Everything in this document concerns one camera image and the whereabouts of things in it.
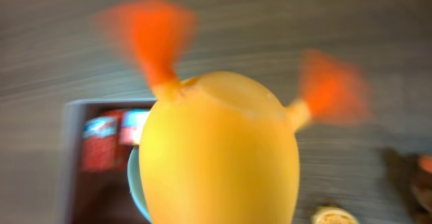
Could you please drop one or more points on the red toy fire truck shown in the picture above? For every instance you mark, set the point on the red toy fire truck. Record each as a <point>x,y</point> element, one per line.
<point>100,149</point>

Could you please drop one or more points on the blue and orange duck toy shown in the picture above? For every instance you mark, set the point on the blue and orange duck toy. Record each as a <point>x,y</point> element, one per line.
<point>220,147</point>

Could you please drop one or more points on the colourful puzzle cube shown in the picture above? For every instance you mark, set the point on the colourful puzzle cube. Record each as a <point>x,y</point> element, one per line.
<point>132,125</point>

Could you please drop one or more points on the brown plush toy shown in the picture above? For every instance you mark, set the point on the brown plush toy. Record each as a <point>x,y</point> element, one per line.
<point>410,177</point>

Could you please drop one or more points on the yellow round plastic toy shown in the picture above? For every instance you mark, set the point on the yellow round plastic toy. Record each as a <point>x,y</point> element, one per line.
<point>333,215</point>

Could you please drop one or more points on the white box with brown interior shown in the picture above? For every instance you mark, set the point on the white box with brown interior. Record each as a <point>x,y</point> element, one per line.
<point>113,196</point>

